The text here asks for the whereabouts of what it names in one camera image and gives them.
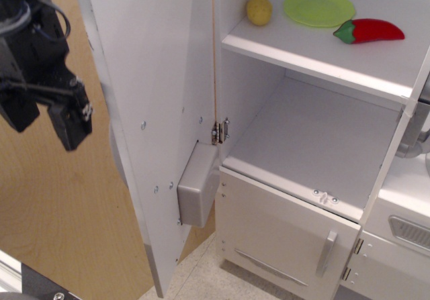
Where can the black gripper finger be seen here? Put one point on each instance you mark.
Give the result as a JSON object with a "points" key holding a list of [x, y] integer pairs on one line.
{"points": [[70, 126]]}

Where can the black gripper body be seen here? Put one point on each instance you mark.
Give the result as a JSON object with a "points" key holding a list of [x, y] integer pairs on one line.
{"points": [[34, 74]]}

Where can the white fridge door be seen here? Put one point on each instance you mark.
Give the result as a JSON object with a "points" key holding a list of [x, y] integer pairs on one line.
{"points": [[155, 62]]}

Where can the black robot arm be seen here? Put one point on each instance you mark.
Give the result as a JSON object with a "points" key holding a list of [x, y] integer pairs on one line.
{"points": [[33, 22]]}

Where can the white toy fridge cabinet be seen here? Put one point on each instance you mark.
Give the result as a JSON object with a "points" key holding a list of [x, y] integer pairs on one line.
{"points": [[308, 111]]}

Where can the plywood board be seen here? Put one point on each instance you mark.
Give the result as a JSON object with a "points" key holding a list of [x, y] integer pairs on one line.
{"points": [[69, 215]]}

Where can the grey dispenser box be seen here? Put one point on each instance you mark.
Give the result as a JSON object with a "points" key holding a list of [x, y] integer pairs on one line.
{"points": [[198, 185]]}

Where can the metal door hinge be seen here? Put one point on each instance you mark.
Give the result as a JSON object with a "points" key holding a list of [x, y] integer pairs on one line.
{"points": [[219, 131]]}

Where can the yellow toy potato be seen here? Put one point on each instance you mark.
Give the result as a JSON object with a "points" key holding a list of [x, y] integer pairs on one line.
{"points": [[259, 11]]}

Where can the white lower freezer door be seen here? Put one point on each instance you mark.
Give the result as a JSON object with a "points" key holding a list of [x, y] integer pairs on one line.
{"points": [[279, 237]]}

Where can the white door latch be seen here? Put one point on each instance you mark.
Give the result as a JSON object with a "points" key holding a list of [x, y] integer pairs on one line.
{"points": [[324, 197]]}

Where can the green plastic plate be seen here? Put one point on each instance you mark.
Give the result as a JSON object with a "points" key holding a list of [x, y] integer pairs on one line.
{"points": [[319, 13]]}

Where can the red toy chili pepper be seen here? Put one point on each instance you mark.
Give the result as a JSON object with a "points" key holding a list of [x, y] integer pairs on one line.
{"points": [[357, 31]]}

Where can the brass oven hinge upper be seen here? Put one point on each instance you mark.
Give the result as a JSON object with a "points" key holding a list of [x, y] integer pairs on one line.
{"points": [[358, 246]]}

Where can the brass oven hinge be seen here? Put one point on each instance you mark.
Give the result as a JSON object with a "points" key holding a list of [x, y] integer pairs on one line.
{"points": [[358, 246], [346, 273]]}

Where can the brass oven hinge lower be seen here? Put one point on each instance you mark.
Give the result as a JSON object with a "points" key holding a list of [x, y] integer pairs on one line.
{"points": [[346, 273]]}

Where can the grey faucet pipe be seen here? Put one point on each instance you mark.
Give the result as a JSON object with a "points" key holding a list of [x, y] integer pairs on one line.
{"points": [[415, 141]]}

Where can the white toy oven unit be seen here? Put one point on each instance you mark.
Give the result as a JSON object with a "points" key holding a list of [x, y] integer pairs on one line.
{"points": [[386, 267]]}

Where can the grey oven vent panel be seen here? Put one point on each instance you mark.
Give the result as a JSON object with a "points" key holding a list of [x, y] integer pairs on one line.
{"points": [[410, 232]]}

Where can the black metal base plate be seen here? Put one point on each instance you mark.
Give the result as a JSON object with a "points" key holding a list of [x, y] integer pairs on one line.
{"points": [[19, 281]]}

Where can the silver lower door handle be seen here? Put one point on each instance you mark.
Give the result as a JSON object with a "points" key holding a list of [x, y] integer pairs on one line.
{"points": [[326, 253]]}

